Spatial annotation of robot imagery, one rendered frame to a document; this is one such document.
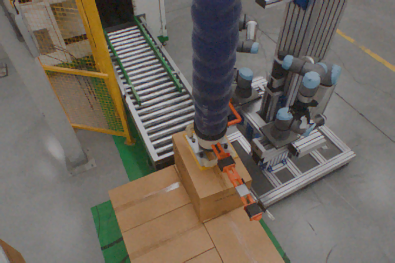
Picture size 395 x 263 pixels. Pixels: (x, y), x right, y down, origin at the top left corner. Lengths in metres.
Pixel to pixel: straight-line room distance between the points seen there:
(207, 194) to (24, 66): 1.66
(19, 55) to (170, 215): 1.65
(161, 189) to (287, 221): 1.28
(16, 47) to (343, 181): 3.23
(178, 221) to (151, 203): 0.27
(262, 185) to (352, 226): 0.93
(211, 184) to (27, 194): 2.13
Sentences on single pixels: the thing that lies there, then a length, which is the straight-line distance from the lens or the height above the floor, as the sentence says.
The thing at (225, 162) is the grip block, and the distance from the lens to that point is 1.96.
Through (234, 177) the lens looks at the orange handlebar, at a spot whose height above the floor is 1.19.
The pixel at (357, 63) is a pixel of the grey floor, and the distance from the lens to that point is 5.12.
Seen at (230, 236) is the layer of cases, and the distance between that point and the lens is 2.44.
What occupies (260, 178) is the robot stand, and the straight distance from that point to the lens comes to 3.09.
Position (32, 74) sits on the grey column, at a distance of 2.70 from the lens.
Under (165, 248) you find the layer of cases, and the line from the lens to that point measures 2.42.
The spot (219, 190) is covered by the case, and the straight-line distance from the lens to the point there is 2.14.
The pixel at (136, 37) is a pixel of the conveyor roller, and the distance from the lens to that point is 4.25.
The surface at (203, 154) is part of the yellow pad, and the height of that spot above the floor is 1.10.
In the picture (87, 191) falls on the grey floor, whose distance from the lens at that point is 3.40.
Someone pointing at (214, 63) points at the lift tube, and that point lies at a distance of 1.51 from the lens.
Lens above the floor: 2.83
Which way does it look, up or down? 51 degrees down
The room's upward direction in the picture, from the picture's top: 1 degrees counter-clockwise
